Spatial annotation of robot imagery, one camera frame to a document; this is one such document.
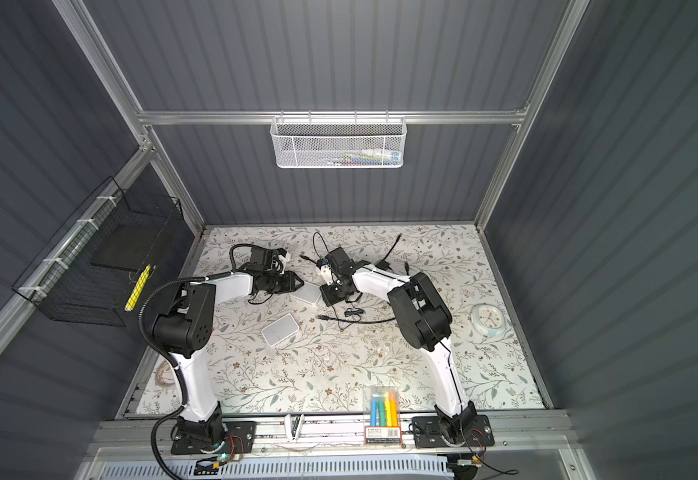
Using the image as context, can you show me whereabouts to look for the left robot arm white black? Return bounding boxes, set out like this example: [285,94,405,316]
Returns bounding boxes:
[139,243,304,446]

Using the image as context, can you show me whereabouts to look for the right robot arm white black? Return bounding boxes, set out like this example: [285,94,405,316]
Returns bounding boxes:
[316,247,477,445]

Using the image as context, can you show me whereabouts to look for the floral table mat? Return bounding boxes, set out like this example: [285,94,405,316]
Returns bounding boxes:
[135,224,545,415]

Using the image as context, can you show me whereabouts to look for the roll of clear tape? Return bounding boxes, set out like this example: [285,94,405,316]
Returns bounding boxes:
[153,361,176,388]

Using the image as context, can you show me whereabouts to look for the box of coloured markers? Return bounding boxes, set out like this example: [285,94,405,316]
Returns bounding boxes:
[364,386,403,446]

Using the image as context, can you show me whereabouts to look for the white round clock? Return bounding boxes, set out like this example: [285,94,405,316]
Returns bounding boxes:
[471,303,508,337]

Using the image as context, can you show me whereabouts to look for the black pad in basket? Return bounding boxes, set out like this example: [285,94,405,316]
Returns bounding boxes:
[90,225,158,272]

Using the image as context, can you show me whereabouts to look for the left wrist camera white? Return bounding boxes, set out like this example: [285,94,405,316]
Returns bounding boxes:
[269,248,291,272]

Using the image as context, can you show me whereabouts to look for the white wire mesh basket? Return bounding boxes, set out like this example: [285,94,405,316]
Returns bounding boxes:
[270,116,408,169]

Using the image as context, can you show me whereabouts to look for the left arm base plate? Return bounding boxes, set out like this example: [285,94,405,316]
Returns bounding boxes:
[170,418,257,455]

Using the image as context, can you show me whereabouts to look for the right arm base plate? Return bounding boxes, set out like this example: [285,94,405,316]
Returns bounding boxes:
[408,414,495,449]

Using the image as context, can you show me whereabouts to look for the black wire basket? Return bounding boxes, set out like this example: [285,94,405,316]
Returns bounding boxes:
[13,183,190,327]

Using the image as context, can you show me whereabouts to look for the white perforated cable tray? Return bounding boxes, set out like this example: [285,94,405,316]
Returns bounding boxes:
[99,454,455,480]

